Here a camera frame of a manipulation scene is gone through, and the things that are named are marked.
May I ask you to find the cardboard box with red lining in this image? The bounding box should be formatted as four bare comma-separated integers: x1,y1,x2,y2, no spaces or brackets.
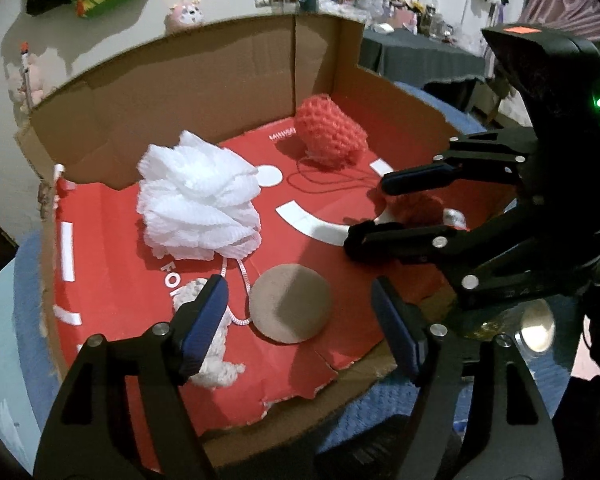
14,12,523,476

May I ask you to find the cream crochet piece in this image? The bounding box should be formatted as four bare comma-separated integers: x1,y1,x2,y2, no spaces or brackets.
172,278,246,391

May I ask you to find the round tan cork coaster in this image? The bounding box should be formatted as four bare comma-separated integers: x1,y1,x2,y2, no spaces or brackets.
248,263,333,345

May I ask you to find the table with dark cloth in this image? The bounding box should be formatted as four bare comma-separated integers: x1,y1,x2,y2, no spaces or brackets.
359,27,487,86

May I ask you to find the red crocheted item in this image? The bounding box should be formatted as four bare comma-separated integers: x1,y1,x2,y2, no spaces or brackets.
285,94,381,196

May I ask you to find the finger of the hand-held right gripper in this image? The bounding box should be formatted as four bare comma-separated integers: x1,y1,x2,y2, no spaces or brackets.
342,199,600,312
380,129,537,198

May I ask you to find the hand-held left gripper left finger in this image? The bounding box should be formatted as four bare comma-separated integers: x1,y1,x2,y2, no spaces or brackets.
32,275,229,480

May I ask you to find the blue towelling blanket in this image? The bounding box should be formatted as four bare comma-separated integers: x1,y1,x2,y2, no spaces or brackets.
10,77,588,466

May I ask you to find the dark floral box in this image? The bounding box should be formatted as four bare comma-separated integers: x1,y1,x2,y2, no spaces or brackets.
457,297,558,356

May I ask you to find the white stick with orange tip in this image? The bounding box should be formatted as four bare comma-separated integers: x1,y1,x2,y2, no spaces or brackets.
19,42,35,113

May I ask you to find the white mesh bath pouf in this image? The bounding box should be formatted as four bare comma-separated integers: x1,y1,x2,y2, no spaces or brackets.
136,130,261,326

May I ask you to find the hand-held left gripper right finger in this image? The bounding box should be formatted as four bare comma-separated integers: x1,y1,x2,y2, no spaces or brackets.
371,276,566,480

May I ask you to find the red plush toy with label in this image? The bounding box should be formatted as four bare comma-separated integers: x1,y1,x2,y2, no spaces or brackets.
387,194,468,233

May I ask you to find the small pink flower plush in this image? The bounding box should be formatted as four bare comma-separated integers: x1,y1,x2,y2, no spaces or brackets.
164,0,204,32

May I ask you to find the white wardrobe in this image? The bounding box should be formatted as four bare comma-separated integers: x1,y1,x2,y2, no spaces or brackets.
465,0,531,56

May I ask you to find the teal bed sheet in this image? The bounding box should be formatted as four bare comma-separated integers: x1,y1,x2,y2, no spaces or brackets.
0,255,46,461

